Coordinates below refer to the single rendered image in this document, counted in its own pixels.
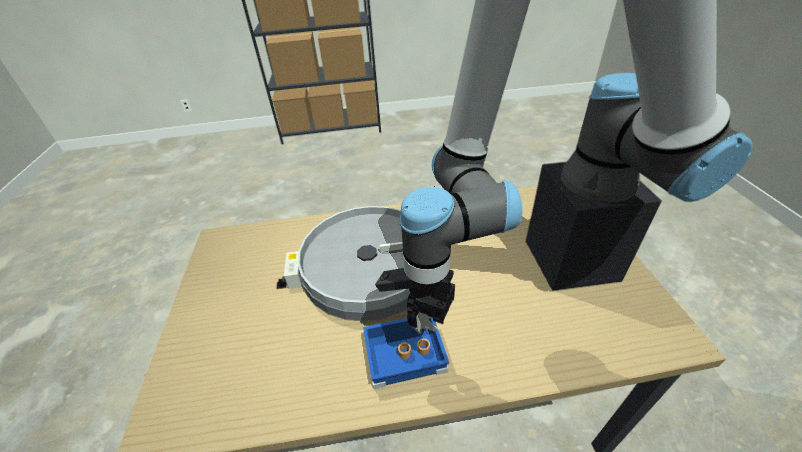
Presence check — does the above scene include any bronze bushing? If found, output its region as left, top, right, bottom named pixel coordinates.
left=417, top=339, right=430, bottom=355
left=398, top=343, right=411, bottom=359

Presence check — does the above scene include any blue open crate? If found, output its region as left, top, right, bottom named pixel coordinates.
left=363, top=318, right=449, bottom=389

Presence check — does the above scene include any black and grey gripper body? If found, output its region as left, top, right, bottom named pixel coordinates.
left=407, top=269, right=455, bottom=324

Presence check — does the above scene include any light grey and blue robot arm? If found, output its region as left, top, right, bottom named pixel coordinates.
left=375, top=0, right=752, bottom=292

